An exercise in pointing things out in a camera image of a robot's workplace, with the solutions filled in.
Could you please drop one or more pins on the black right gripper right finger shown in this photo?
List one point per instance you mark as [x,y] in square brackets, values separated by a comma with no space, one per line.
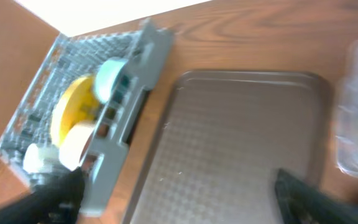
[299,202]

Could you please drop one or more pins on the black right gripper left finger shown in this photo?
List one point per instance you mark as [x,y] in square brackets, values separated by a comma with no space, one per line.
[57,202]

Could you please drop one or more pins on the white cup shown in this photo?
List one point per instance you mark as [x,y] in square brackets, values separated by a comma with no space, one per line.
[40,158]

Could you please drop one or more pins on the pink small bowl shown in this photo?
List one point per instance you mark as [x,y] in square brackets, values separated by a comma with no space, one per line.
[75,143]

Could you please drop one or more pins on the yellow round plate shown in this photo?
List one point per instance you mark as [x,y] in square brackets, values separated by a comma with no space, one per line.
[78,103]

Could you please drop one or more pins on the light blue small bowl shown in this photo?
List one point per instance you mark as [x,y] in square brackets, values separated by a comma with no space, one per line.
[107,77]

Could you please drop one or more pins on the dark brown serving tray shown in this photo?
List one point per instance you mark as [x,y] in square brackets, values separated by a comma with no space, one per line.
[222,138]

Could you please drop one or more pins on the grey plastic dish rack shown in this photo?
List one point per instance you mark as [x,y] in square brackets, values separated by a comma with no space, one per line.
[70,58]

